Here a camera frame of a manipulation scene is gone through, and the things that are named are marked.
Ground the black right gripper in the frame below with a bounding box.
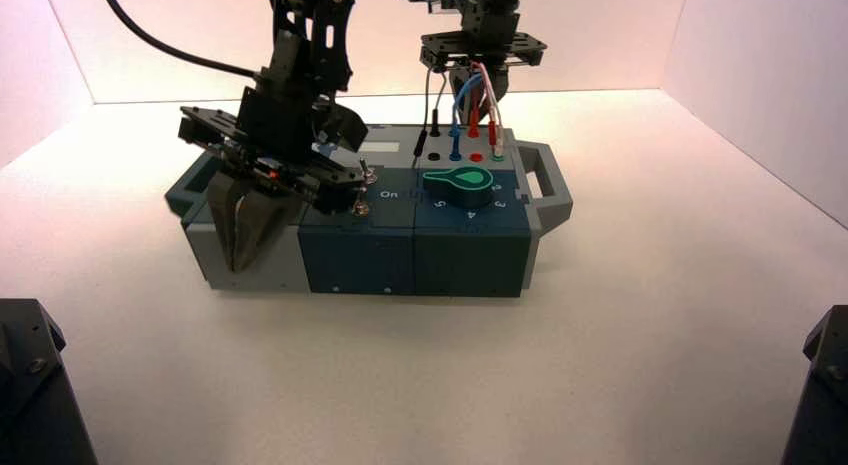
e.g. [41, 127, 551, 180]
[420, 31, 549, 116]

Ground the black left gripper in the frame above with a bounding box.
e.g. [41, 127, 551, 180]
[178, 67, 370, 273]

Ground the blue and grey control box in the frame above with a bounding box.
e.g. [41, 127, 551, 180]
[164, 122, 574, 298]

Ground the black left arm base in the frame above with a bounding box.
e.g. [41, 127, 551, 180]
[0, 298, 101, 465]

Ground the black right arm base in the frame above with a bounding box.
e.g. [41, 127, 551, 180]
[781, 304, 848, 465]

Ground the green rotary selector knob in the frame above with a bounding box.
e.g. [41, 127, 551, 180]
[421, 165, 495, 210]

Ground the red jumper wire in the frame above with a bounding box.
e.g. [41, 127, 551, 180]
[466, 61, 499, 155]

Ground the black jumper wire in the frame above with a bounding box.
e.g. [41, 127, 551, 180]
[410, 67, 452, 170]

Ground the blue jumper wire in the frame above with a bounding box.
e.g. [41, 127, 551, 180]
[450, 74, 485, 162]

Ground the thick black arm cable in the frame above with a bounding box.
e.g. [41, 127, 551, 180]
[99, 0, 263, 79]

